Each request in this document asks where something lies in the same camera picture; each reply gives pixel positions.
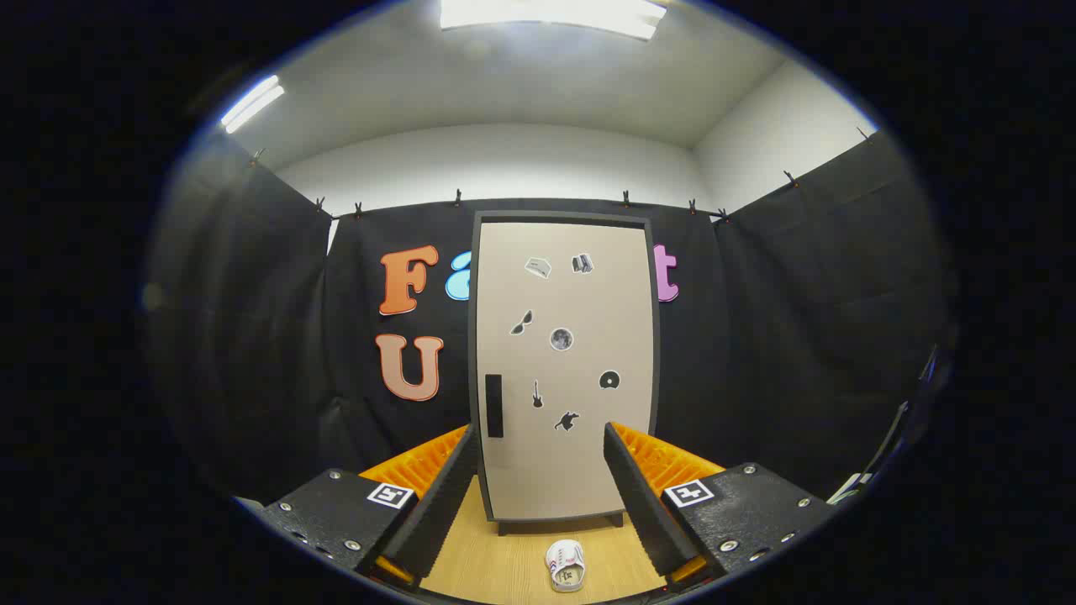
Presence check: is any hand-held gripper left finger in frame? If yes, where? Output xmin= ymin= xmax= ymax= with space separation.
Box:
xmin=256 ymin=423 xmax=480 ymax=589

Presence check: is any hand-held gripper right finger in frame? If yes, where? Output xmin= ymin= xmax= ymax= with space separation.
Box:
xmin=602 ymin=421 xmax=837 ymax=589

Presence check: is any white canvas shoe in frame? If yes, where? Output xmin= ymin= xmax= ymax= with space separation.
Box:
xmin=545 ymin=539 xmax=587 ymax=593

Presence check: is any beige shoe cabinet door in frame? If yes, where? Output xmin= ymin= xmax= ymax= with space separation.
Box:
xmin=476 ymin=220 xmax=655 ymax=522

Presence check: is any dark grey shoe cabinet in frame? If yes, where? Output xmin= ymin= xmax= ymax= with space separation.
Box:
xmin=468 ymin=210 xmax=662 ymax=537

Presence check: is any black backdrop cloth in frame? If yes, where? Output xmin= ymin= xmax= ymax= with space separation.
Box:
xmin=147 ymin=126 xmax=955 ymax=513

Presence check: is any row of black cloth clips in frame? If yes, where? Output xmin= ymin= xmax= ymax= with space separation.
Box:
xmin=251 ymin=126 xmax=875 ymax=224

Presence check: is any narrow ceiling light panel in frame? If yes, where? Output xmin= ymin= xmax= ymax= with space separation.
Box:
xmin=220 ymin=74 xmax=287 ymax=135

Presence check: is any large ceiling light panel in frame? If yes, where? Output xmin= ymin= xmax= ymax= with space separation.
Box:
xmin=439 ymin=0 xmax=669 ymax=41

